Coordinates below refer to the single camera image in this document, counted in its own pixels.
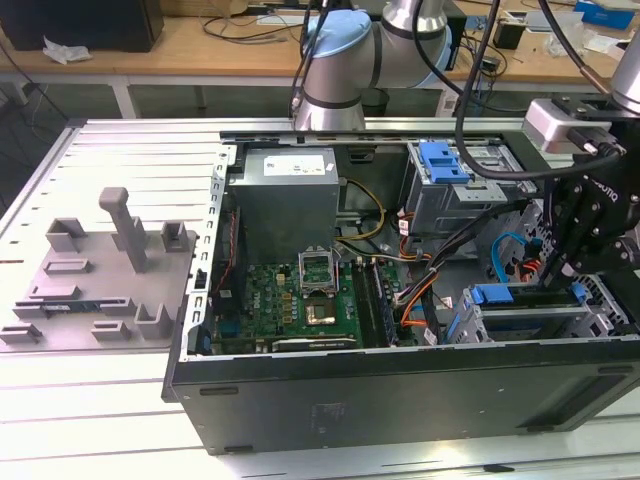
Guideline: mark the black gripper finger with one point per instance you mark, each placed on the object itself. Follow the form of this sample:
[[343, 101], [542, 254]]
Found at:
[[570, 220], [615, 257]]

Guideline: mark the hard disk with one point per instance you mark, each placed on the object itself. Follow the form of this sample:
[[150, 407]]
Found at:
[[492, 293]]

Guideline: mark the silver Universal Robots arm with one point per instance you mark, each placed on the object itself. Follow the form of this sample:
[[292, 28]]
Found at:
[[340, 65]]

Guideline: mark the metal disk bay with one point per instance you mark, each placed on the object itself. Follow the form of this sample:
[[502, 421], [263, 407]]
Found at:
[[530, 312]]

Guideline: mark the metal drive cage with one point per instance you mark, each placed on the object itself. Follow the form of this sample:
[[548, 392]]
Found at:
[[450, 210]]

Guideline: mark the blue drive latch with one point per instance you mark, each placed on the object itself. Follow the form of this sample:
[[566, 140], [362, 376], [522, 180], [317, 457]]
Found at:
[[442, 162]]

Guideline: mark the clear plastic bags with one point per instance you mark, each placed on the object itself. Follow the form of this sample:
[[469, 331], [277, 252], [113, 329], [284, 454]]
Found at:
[[590, 42]]

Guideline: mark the blue cardboard box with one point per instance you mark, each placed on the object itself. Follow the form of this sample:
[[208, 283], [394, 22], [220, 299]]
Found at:
[[600, 11]]

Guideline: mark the small black open box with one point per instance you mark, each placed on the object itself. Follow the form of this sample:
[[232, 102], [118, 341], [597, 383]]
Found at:
[[509, 35]]

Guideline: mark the RAM stick in slot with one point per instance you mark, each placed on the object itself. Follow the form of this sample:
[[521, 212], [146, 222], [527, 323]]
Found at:
[[384, 305]]

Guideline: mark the black computer tower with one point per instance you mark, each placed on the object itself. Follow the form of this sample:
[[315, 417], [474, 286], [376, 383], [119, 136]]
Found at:
[[460, 45]]

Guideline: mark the black RAM slot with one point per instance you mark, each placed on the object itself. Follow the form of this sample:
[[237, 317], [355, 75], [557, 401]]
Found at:
[[364, 300]]

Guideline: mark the black waste bin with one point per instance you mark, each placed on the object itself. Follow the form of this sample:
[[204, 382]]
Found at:
[[375, 102]]

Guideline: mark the small black clip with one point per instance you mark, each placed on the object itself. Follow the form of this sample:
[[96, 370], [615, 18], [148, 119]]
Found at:
[[498, 468]]

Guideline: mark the black PC case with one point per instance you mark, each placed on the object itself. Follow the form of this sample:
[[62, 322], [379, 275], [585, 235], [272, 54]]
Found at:
[[400, 400]]

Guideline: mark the CPU socket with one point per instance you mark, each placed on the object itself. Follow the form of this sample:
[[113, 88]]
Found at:
[[320, 312]]

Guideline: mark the black graphics card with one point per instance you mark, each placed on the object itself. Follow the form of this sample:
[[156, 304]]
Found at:
[[315, 344]]

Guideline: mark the grey power supply unit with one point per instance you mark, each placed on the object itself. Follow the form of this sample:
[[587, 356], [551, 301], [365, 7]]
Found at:
[[280, 210]]

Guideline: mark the green motherboard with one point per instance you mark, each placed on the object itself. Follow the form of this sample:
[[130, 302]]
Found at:
[[270, 300]]

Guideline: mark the wooden desk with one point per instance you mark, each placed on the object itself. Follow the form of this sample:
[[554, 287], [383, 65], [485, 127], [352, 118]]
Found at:
[[175, 50]]

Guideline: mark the grey parts rack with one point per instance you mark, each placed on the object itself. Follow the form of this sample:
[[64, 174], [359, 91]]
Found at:
[[100, 280]]

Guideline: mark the RAM stick on rack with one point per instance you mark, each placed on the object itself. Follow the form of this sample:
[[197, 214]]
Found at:
[[62, 306]]

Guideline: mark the large black box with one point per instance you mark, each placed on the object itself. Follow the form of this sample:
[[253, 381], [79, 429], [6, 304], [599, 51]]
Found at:
[[75, 25]]

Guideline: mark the crumpled white plastic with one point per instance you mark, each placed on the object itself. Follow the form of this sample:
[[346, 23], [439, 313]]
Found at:
[[65, 50]]

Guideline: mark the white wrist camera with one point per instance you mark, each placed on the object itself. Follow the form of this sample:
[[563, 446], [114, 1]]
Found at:
[[542, 122]]

